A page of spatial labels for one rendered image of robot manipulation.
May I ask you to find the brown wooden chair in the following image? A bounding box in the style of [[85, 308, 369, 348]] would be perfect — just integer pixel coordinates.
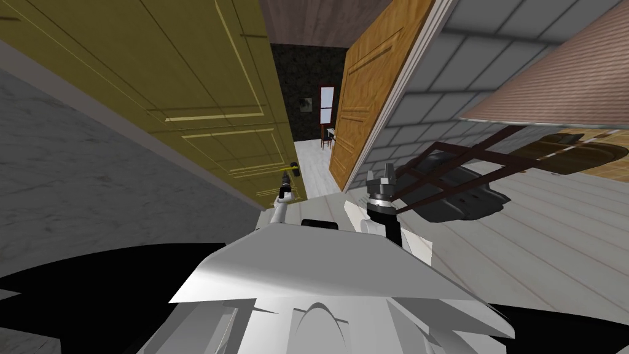
[[320, 122, 338, 151]]

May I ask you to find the dark brown wooden table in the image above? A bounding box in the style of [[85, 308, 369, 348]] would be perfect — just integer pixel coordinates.
[[390, 125, 629, 216]]

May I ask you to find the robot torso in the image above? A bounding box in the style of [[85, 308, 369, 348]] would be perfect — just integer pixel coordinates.
[[137, 218, 516, 354]]

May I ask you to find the white window with red frame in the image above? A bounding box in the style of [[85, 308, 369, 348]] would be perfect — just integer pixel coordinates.
[[318, 84, 337, 126]]

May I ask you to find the orange wooden door leaf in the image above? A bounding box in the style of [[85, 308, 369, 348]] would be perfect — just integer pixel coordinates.
[[328, 0, 436, 193]]

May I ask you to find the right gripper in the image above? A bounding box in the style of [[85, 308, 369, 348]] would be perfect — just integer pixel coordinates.
[[365, 162, 398, 199]]

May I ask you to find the olive yellow door leaf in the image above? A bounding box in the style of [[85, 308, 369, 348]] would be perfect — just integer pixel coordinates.
[[0, 0, 308, 210]]

